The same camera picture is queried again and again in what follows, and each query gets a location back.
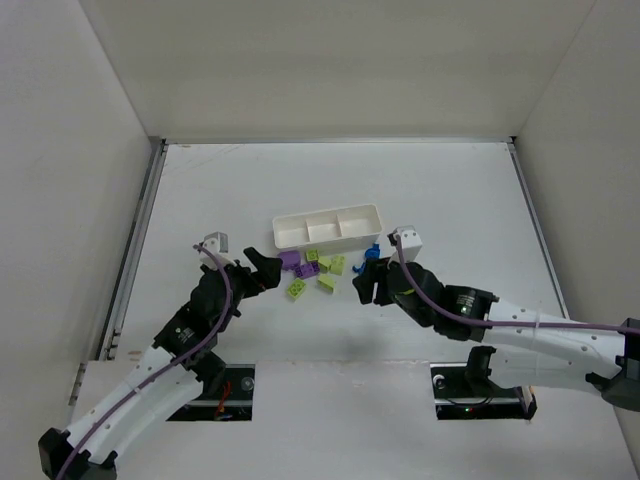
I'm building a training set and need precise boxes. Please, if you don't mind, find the blue arch lego piece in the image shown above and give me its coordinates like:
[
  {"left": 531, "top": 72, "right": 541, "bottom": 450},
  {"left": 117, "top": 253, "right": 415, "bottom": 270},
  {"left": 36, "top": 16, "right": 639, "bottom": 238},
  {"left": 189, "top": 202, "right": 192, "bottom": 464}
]
[{"left": 364, "top": 243, "right": 381, "bottom": 260}]

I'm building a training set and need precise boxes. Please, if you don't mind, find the purple rounded lego brick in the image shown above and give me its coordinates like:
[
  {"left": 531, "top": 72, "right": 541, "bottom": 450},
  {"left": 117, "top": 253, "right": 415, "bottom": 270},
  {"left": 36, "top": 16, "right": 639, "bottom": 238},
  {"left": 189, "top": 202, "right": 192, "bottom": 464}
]
[{"left": 278, "top": 250, "right": 302, "bottom": 271}]

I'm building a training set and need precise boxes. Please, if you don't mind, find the green two-stud lego brick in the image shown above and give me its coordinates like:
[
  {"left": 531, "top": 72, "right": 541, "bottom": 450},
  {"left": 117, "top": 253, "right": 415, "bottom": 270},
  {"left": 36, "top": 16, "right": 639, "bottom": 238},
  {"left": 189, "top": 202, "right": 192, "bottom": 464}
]
[{"left": 286, "top": 278, "right": 307, "bottom": 302}]

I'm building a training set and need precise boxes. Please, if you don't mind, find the green sloped lego brick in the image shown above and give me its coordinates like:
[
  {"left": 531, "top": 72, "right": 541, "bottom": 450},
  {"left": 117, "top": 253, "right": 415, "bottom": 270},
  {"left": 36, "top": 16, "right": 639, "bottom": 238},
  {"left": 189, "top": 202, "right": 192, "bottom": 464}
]
[{"left": 317, "top": 273, "right": 336, "bottom": 294}]

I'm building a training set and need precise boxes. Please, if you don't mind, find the purple lego plate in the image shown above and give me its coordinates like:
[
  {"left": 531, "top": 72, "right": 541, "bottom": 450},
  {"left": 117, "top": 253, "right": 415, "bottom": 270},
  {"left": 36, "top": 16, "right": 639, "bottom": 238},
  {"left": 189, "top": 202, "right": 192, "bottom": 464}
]
[{"left": 293, "top": 261, "right": 320, "bottom": 280}]

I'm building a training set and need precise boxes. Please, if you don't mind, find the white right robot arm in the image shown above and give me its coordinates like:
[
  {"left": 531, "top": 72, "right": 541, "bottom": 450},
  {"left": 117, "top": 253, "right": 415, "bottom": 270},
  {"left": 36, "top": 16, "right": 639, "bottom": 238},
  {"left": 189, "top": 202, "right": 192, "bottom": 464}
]
[{"left": 352, "top": 258, "right": 639, "bottom": 411}]

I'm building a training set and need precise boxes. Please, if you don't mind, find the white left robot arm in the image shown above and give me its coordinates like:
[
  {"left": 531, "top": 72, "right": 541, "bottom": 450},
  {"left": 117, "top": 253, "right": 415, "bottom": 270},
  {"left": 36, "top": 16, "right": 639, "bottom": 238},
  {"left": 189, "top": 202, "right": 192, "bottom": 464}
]
[{"left": 38, "top": 243, "right": 282, "bottom": 479}]

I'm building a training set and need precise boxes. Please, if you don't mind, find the white three-compartment tray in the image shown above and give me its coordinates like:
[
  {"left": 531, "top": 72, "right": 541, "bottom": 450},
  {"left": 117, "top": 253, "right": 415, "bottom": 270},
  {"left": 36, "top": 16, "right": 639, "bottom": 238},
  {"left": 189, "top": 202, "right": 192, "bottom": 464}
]
[{"left": 272, "top": 204, "right": 383, "bottom": 251}]

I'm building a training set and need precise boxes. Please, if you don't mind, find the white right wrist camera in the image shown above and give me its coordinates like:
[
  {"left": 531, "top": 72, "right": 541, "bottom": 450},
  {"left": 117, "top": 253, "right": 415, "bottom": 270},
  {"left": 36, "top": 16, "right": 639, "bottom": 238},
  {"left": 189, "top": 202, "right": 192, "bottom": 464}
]
[{"left": 387, "top": 225, "right": 423, "bottom": 263}]

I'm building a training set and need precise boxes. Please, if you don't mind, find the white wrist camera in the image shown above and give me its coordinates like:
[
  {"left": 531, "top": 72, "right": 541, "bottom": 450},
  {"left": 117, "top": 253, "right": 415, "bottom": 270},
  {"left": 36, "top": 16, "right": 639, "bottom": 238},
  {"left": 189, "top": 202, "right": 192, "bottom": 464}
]
[
  {"left": 196, "top": 232, "right": 234, "bottom": 270},
  {"left": 387, "top": 225, "right": 423, "bottom": 263}
]

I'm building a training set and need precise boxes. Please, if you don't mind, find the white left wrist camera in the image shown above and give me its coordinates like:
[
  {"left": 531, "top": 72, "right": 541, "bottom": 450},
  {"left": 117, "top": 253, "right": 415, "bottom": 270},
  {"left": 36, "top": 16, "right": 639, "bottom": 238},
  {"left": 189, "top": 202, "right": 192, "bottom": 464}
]
[{"left": 196, "top": 232, "right": 234, "bottom": 270}]

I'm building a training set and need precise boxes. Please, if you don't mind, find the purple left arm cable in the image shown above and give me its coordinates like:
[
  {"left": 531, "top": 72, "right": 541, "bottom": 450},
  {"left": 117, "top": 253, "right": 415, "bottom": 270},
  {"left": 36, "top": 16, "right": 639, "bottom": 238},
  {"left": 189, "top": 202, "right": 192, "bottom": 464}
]
[{"left": 54, "top": 243, "right": 241, "bottom": 480}]

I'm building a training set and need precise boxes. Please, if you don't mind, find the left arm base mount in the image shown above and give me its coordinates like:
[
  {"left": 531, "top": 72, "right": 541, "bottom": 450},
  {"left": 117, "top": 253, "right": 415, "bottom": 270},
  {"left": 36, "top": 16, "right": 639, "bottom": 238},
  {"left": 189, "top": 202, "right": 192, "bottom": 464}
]
[{"left": 168, "top": 364, "right": 256, "bottom": 423}]

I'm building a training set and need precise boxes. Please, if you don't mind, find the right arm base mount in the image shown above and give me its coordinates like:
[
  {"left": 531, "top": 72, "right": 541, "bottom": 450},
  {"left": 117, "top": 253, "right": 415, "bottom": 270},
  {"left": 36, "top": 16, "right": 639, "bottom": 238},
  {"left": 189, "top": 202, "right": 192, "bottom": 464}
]
[{"left": 430, "top": 346, "right": 537, "bottom": 421}]

